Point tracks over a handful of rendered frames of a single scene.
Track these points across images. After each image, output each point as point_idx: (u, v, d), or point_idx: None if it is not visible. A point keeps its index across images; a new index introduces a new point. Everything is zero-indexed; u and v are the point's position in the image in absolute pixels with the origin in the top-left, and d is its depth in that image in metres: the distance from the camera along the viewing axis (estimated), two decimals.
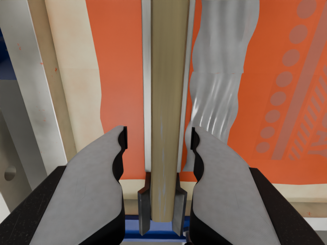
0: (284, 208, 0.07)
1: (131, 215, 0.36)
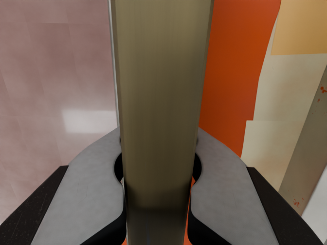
0: (281, 207, 0.07)
1: None
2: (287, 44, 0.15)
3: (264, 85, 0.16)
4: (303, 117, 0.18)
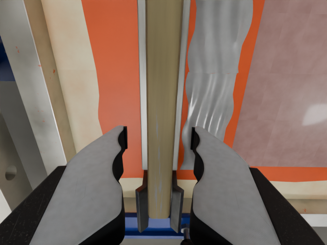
0: (284, 208, 0.07)
1: (130, 213, 0.36)
2: None
3: None
4: None
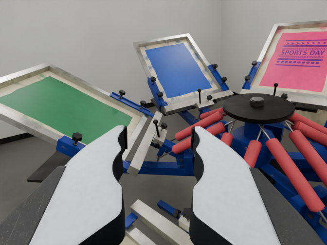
0: (284, 208, 0.07)
1: None
2: None
3: None
4: None
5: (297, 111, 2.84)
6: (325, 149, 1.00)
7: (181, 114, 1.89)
